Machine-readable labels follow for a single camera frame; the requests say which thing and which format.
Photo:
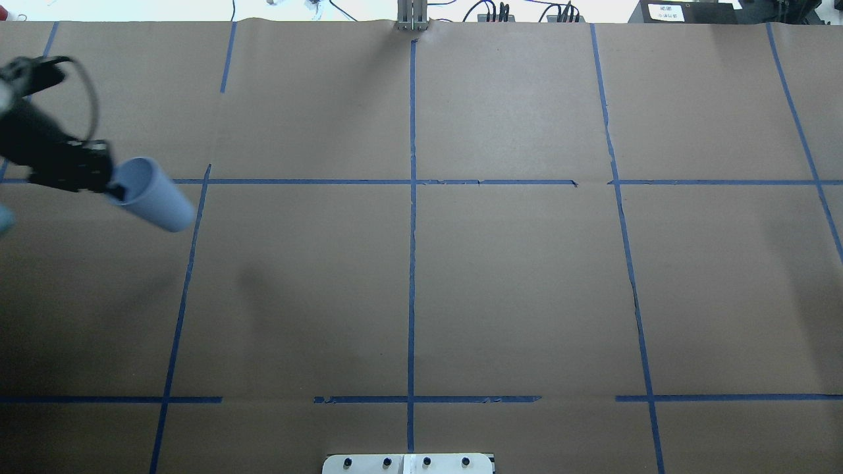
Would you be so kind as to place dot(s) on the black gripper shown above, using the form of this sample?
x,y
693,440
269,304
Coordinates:
x,y
34,141

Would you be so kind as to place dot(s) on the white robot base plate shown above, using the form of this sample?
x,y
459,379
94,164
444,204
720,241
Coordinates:
x,y
460,462

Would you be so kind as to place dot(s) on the blue ribbed plastic cup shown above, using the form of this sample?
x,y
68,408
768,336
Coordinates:
x,y
150,194

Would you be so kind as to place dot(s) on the black connector block right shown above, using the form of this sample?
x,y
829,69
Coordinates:
x,y
562,13

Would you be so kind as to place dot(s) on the aluminium frame post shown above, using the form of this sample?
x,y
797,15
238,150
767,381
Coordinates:
x,y
411,15

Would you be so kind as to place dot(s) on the black box with label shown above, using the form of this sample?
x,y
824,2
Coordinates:
x,y
683,12

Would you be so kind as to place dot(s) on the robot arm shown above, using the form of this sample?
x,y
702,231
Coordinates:
x,y
33,138

